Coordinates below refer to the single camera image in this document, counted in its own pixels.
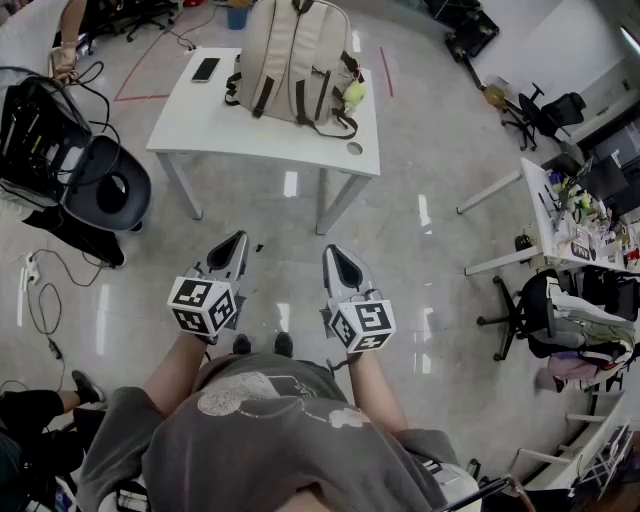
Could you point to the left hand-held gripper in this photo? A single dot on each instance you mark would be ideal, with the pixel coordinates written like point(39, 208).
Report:
point(200, 300)

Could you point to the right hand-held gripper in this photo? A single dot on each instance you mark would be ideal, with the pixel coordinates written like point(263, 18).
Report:
point(367, 320)

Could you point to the beige backpack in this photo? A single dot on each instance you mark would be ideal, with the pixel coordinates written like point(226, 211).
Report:
point(290, 60)

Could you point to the person's left forearm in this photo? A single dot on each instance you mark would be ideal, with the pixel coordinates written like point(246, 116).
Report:
point(175, 370)

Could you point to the person's right forearm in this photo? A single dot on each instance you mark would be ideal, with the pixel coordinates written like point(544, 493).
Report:
point(375, 395)

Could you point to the person's right black shoe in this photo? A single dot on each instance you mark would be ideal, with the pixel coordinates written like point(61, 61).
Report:
point(283, 345)

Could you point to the person's black shoe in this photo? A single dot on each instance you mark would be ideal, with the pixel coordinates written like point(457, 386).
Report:
point(242, 345)
point(283, 345)

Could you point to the person's left black shoe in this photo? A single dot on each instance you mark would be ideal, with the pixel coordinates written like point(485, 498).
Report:
point(242, 345)

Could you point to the white table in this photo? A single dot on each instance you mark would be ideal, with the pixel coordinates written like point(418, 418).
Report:
point(200, 125)

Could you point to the small black bag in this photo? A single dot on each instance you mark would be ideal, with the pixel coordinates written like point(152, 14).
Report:
point(523, 242)

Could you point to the yellow-green plush toy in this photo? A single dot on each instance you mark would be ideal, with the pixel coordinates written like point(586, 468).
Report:
point(355, 94)

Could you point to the black smartphone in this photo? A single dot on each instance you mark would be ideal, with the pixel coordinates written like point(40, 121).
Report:
point(206, 70)

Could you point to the person's grey printed t-shirt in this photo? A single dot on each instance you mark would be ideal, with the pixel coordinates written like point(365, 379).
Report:
point(260, 450)

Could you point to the white power strip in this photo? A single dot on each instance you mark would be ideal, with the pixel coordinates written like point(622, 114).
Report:
point(31, 270)

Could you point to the small black power adapter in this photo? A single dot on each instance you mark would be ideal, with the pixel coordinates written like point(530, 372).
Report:
point(55, 348)

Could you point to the white cluttered desk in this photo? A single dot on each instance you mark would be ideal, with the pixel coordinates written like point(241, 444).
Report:
point(537, 200)

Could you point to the red tape strip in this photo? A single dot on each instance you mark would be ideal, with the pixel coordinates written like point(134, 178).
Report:
point(386, 72)

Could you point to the small wooden guitar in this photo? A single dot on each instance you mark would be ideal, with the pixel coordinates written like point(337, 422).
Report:
point(496, 96)

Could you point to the blue bin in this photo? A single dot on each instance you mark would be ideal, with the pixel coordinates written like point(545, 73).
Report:
point(237, 17)

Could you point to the white waist pack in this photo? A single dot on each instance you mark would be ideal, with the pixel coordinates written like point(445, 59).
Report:
point(455, 487)

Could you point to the pile of clothes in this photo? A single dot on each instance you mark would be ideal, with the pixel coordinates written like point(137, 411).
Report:
point(590, 320)

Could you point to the pile of desk clutter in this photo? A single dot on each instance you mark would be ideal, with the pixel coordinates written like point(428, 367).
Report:
point(595, 225)

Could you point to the white metal rack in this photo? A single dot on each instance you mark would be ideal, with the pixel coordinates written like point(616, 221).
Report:
point(545, 456)

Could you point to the black hard case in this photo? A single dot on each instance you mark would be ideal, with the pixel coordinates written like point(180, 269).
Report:
point(472, 30)

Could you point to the black eyeglasses frame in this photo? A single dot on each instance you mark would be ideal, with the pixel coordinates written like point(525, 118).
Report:
point(480, 492)

